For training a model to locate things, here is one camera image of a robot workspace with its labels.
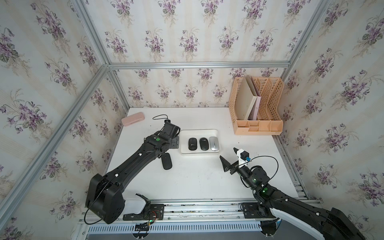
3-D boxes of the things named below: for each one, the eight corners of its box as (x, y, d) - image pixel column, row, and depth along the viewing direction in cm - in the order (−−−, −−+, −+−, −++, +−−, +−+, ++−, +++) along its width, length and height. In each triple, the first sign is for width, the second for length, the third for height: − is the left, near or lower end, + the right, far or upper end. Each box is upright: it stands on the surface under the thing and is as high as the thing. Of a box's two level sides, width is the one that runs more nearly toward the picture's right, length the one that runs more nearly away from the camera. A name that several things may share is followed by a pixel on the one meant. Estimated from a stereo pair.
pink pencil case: (122, 127, 111) (120, 124, 108) (123, 117, 117) (122, 114, 114) (144, 124, 113) (143, 121, 110) (144, 115, 119) (143, 111, 116)
